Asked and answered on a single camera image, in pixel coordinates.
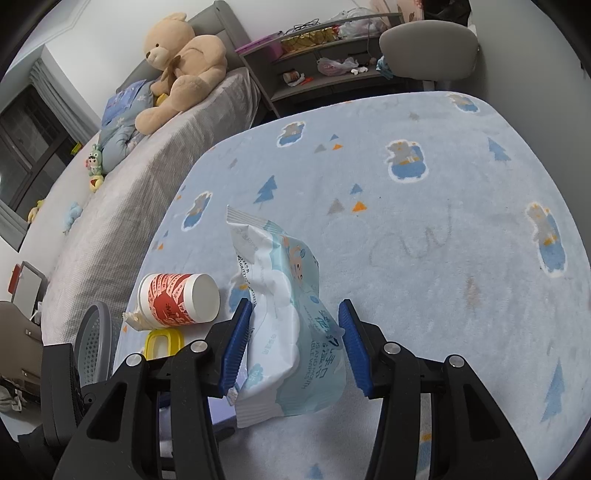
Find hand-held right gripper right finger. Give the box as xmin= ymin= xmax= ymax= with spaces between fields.
xmin=337 ymin=299 xmax=539 ymax=480

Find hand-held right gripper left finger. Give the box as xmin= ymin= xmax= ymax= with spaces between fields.
xmin=53 ymin=298 xmax=254 ymax=480

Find grey perforated plastic basket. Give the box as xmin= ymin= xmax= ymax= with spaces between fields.
xmin=74 ymin=302 xmax=114 ymax=386

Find white blue wet wipes packet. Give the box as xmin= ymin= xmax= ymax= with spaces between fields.
xmin=225 ymin=205 xmax=347 ymax=429

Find brown seat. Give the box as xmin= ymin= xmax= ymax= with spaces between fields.
xmin=0 ymin=300 xmax=42 ymax=370

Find red white paper cup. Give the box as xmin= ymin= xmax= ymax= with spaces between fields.
xmin=139 ymin=272 xmax=221 ymax=330

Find crumpled white paper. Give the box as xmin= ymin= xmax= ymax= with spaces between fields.
xmin=122 ymin=311 xmax=153 ymax=332

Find white grey-framed board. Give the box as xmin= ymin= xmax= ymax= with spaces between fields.
xmin=8 ymin=261 xmax=47 ymax=305

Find grey bed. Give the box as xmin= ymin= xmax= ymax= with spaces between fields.
xmin=23 ymin=0 xmax=259 ymax=347

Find grey curtain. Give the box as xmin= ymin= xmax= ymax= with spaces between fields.
xmin=28 ymin=58 xmax=100 ymax=144
xmin=0 ymin=200 xmax=28 ymax=252

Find blue plush toy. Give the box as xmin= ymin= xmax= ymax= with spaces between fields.
xmin=62 ymin=202 xmax=84 ymax=234

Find green plush toy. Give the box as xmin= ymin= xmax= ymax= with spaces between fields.
xmin=84 ymin=143 xmax=106 ymax=191

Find light blue floral quilt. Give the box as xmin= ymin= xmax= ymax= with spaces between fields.
xmin=98 ymin=92 xmax=158 ymax=174

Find dark window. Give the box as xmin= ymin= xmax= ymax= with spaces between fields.
xmin=0 ymin=85 xmax=77 ymax=208

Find grey shelf unit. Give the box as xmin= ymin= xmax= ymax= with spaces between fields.
xmin=240 ymin=13 xmax=407 ymax=118

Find blue printed pillow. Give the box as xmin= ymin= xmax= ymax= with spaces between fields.
xmin=102 ymin=79 xmax=149 ymax=125

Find pink plastic bag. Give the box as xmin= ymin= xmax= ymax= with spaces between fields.
xmin=318 ymin=56 xmax=358 ymax=76

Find large tan teddy bear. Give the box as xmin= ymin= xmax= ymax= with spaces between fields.
xmin=135 ymin=13 xmax=229 ymax=136

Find pink storage box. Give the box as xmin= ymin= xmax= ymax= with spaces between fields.
xmin=235 ymin=31 xmax=283 ymax=54

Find grey chair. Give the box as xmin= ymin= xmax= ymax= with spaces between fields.
xmin=379 ymin=19 xmax=478 ymax=90

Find gold patterned box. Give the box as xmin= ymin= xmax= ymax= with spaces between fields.
xmin=281 ymin=27 xmax=333 ymax=52

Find clear plastic bags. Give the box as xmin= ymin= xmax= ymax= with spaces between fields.
xmin=325 ymin=7 xmax=393 ymax=35

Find black cable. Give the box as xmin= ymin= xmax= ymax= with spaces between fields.
xmin=284 ymin=18 xmax=320 ymax=36

